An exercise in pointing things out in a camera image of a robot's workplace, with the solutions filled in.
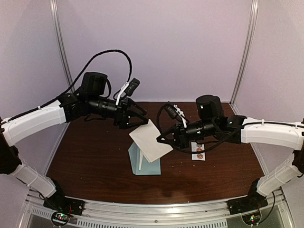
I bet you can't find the sticker sheet with three seals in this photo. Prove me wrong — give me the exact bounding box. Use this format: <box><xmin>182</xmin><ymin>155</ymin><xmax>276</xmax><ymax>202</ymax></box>
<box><xmin>191</xmin><ymin>142</ymin><xmax>205</xmax><ymax>161</ymax></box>

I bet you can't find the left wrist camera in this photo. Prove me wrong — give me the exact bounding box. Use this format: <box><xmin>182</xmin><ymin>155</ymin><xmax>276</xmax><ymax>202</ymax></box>
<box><xmin>115</xmin><ymin>78</ymin><xmax>140</xmax><ymax>106</ymax></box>

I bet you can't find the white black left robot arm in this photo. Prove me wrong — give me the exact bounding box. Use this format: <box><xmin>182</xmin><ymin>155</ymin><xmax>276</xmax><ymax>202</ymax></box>
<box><xmin>0</xmin><ymin>72</ymin><xmax>148</xmax><ymax>211</ymax></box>

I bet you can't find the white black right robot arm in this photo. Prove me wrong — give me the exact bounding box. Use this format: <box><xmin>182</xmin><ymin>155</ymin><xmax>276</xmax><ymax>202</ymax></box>
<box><xmin>156</xmin><ymin>95</ymin><xmax>304</xmax><ymax>210</ymax></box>

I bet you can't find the light blue envelope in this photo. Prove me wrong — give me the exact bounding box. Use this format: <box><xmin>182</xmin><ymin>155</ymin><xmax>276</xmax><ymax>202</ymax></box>
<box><xmin>128</xmin><ymin>142</ymin><xmax>161</xmax><ymax>175</ymax></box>

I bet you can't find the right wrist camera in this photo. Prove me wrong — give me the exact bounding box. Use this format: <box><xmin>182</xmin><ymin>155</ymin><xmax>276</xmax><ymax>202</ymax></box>
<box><xmin>165</xmin><ymin>102</ymin><xmax>190</xmax><ymax>128</ymax></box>

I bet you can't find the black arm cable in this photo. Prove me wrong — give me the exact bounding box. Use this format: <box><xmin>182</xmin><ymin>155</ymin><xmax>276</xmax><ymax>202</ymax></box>
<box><xmin>156</xmin><ymin>102</ymin><xmax>243</xmax><ymax>152</ymax></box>
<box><xmin>0</xmin><ymin>49</ymin><xmax>133</xmax><ymax>124</ymax></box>

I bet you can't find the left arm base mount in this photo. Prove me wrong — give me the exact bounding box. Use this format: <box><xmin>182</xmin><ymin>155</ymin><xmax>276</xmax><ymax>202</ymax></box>
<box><xmin>43</xmin><ymin>197</ymin><xmax>85</xmax><ymax>228</ymax></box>

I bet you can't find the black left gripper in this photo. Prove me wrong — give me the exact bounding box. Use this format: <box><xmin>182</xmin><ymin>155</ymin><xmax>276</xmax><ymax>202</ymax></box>
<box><xmin>88</xmin><ymin>95</ymin><xmax>148</xmax><ymax>130</ymax></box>

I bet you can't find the right aluminium frame post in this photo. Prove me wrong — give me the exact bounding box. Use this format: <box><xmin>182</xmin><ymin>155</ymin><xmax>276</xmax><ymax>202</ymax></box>
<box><xmin>229</xmin><ymin>0</ymin><xmax>259</xmax><ymax>106</ymax></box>

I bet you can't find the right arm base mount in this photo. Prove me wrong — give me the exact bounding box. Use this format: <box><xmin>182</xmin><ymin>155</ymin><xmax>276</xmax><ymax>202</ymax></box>
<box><xmin>227</xmin><ymin>196</ymin><xmax>268</xmax><ymax>226</ymax></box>

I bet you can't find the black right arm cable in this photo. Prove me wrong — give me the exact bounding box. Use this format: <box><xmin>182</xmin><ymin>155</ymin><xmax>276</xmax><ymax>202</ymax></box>
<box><xmin>156</xmin><ymin>102</ymin><xmax>243</xmax><ymax>152</ymax></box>

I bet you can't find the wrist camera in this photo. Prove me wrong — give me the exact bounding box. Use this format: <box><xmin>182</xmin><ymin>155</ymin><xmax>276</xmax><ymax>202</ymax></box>
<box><xmin>165</xmin><ymin>102</ymin><xmax>190</xmax><ymax>128</ymax></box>
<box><xmin>115</xmin><ymin>78</ymin><xmax>140</xmax><ymax>106</ymax></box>

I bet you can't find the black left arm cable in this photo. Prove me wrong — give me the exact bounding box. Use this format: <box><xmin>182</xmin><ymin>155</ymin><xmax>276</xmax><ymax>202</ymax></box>
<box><xmin>0</xmin><ymin>49</ymin><xmax>133</xmax><ymax>124</ymax></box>

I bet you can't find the front aluminium rail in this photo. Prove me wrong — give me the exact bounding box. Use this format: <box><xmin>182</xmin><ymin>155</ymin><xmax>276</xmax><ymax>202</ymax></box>
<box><xmin>17</xmin><ymin>189</ymin><xmax>295</xmax><ymax>228</ymax></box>

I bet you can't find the beige ornate letter paper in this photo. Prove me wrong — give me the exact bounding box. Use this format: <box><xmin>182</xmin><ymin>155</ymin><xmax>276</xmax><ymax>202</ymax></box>
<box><xmin>138</xmin><ymin>152</ymin><xmax>143</xmax><ymax>170</ymax></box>

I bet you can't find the aluminium frame post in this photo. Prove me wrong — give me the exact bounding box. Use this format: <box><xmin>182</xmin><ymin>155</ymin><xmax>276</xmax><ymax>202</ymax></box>
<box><xmin>49</xmin><ymin>0</ymin><xmax>75</xmax><ymax>92</ymax></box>
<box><xmin>229</xmin><ymin>0</ymin><xmax>259</xmax><ymax>106</ymax></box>

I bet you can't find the left aluminium frame post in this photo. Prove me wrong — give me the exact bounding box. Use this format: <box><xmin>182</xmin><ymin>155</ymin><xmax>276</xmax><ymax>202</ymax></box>
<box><xmin>49</xmin><ymin>0</ymin><xmax>75</xmax><ymax>92</ymax></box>

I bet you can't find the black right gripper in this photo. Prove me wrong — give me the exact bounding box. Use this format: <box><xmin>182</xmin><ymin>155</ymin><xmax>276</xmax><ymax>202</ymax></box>
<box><xmin>156</xmin><ymin>119</ymin><xmax>217</xmax><ymax>150</ymax></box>

